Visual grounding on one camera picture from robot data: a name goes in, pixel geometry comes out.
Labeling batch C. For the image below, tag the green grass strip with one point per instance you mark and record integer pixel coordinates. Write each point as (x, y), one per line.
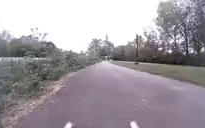
(186, 71)

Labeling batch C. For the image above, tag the overgrown weedy verge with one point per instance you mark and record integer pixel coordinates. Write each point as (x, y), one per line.
(40, 71)

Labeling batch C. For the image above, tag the dark hedge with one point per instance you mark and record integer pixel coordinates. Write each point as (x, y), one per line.
(163, 57)

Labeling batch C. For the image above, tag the row of tall trees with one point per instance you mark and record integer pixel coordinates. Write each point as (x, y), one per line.
(186, 26)

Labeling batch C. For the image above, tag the dry straw path edge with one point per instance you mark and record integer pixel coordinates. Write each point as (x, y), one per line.
(30, 103)

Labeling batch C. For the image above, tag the distant tree clump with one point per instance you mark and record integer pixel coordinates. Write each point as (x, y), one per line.
(100, 48)

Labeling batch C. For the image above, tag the dark purplish asphalt path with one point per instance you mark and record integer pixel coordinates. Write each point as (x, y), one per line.
(113, 96)

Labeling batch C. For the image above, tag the pale fence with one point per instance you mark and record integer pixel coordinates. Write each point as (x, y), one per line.
(3, 61)

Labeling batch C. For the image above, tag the wooden pole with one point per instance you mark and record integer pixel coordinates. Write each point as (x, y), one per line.
(136, 48)

